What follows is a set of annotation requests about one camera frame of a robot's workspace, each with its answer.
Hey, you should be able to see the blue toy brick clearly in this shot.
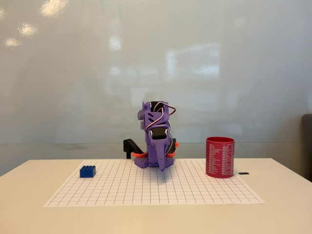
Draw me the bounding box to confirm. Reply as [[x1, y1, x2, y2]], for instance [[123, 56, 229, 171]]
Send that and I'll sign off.
[[79, 165, 97, 178]]

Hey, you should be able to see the red cup with white print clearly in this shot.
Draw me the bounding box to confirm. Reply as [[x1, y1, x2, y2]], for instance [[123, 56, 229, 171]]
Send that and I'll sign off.
[[205, 136, 235, 179]]

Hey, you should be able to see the white grid paper sheet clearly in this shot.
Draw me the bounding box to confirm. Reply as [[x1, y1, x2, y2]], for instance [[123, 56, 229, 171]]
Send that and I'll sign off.
[[43, 159, 266, 208]]

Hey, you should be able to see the dark grey chair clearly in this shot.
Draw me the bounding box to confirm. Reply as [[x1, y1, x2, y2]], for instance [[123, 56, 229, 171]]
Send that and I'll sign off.
[[301, 114, 312, 182]]

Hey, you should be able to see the red white black servo cable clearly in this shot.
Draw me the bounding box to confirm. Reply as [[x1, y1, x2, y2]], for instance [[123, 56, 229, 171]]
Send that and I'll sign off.
[[145, 102, 177, 134]]

